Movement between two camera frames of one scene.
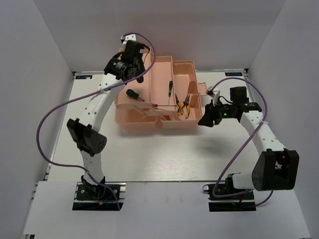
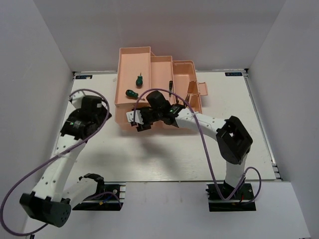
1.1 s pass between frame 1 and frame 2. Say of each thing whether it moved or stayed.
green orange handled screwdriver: stayed
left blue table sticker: stayed
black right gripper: moved
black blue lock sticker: stayed
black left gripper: moved
